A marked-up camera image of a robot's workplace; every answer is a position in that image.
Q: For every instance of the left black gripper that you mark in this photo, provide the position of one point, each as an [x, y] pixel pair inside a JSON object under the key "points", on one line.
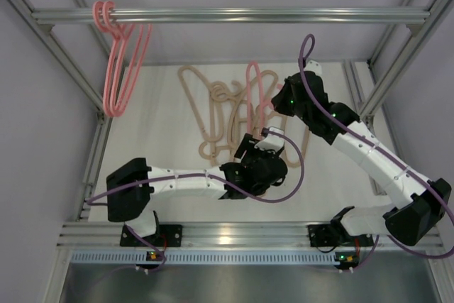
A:
{"points": [[250, 150]]}

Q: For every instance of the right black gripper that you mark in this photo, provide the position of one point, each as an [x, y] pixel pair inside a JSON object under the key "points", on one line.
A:
{"points": [[286, 94]]}

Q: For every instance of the pink hanger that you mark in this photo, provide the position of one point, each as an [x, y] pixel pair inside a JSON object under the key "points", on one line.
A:
{"points": [[121, 34], [254, 75], [127, 84]]}

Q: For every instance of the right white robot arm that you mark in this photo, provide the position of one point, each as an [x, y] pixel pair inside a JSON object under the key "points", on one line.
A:
{"points": [[415, 208]]}

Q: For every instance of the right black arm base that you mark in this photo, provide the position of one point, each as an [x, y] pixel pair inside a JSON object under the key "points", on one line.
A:
{"points": [[331, 234]]}

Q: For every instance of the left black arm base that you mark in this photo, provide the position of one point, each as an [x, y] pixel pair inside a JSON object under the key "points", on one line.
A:
{"points": [[169, 235]]}

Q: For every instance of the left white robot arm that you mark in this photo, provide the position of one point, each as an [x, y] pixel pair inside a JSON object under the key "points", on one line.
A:
{"points": [[133, 185]]}

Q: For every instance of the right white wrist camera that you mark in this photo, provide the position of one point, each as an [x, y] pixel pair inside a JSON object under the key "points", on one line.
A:
{"points": [[313, 66]]}

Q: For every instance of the front aluminium rail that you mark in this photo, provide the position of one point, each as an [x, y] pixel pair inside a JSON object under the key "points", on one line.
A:
{"points": [[195, 235]]}

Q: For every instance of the grey slotted cable duct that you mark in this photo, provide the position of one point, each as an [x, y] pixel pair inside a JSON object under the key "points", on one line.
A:
{"points": [[214, 257]]}

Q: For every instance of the aluminium hanging rail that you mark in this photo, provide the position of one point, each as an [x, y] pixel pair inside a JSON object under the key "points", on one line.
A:
{"points": [[364, 15]]}

